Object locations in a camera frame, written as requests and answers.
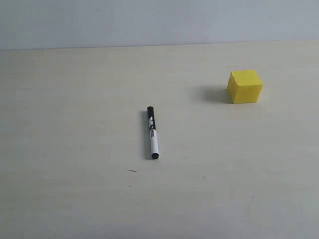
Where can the yellow foam cube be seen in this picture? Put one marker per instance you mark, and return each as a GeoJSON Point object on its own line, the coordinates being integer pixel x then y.
{"type": "Point", "coordinates": [244, 86]}

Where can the black and white marker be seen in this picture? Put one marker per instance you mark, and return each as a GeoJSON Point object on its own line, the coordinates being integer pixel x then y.
{"type": "Point", "coordinates": [153, 133]}

